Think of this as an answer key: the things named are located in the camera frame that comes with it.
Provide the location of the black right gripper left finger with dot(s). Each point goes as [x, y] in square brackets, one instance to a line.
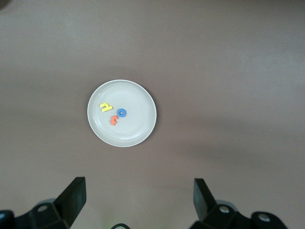
[70, 205]

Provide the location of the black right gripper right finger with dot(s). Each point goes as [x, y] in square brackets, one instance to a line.
[206, 207]

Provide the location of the orange letter t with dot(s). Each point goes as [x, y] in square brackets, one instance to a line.
[113, 121]

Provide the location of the blue letter o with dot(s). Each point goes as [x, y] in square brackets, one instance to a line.
[119, 112]

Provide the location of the beige brown plate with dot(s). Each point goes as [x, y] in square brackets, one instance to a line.
[133, 128]

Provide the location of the brown paper table cover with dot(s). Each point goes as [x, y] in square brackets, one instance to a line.
[214, 71]

